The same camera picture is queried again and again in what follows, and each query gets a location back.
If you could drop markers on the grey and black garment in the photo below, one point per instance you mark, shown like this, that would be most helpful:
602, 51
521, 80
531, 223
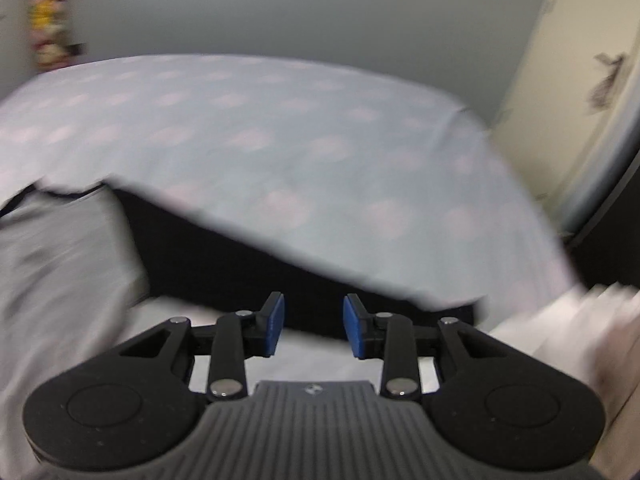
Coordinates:
225, 270

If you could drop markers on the polka dot bed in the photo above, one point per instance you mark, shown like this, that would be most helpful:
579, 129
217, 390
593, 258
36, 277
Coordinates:
275, 135

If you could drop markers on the dark furniture panel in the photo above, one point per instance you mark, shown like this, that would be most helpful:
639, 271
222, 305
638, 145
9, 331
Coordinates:
617, 230

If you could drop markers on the white and beige clothes pile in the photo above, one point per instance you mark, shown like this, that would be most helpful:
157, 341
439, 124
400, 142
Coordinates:
565, 330

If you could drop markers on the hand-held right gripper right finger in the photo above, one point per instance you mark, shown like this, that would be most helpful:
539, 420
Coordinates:
352, 327

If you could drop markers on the cream door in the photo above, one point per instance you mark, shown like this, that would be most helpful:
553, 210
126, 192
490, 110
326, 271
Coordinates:
565, 85

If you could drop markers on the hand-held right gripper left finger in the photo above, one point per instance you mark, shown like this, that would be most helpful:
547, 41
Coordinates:
274, 322

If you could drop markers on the hanging column of stuffed toys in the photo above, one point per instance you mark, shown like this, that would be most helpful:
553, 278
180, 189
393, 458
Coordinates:
47, 15

